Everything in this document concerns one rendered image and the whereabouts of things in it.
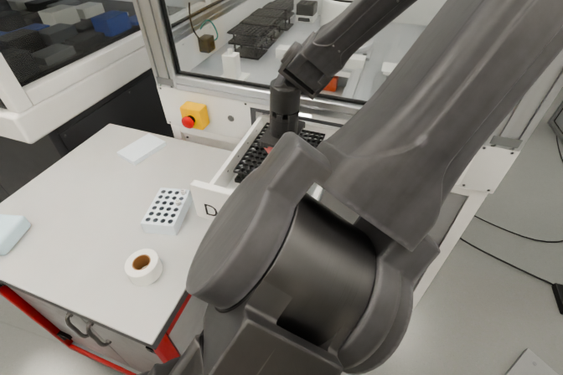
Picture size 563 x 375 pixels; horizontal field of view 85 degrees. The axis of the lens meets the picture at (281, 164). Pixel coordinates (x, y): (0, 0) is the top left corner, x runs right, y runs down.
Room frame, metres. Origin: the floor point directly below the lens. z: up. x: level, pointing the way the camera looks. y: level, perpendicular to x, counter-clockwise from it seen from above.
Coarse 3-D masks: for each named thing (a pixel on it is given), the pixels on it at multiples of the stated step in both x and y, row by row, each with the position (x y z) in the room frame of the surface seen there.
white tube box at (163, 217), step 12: (168, 192) 0.58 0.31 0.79; (180, 192) 0.58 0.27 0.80; (156, 204) 0.53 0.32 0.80; (168, 204) 0.53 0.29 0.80; (144, 216) 0.49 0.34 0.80; (156, 216) 0.49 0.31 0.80; (168, 216) 0.49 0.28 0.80; (180, 216) 0.50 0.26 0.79; (144, 228) 0.47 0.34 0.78; (156, 228) 0.47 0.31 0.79; (168, 228) 0.46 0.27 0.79
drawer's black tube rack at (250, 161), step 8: (264, 128) 0.74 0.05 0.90; (256, 136) 0.69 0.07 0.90; (312, 136) 0.69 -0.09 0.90; (320, 136) 0.69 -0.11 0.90; (256, 144) 0.65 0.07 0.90; (312, 144) 0.65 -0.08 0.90; (256, 152) 0.62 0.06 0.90; (264, 152) 0.62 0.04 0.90; (240, 160) 0.59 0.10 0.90; (248, 160) 0.59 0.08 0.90; (256, 160) 0.59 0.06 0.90; (248, 168) 0.56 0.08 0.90; (240, 176) 0.56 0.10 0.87
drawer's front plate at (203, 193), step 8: (192, 184) 0.47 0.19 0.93; (200, 184) 0.47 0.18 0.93; (208, 184) 0.47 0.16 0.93; (192, 192) 0.47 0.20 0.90; (200, 192) 0.47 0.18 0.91; (208, 192) 0.46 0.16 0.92; (216, 192) 0.45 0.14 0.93; (224, 192) 0.45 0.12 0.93; (232, 192) 0.45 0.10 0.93; (200, 200) 0.47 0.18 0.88; (208, 200) 0.46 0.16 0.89; (216, 200) 0.46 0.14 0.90; (224, 200) 0.45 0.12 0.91; (200, 208) 0.47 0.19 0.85; (208, 208) 0.46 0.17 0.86; (216, 208) 0.46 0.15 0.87; (200, 216) 0.47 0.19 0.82; (208, 216) 0.47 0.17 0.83
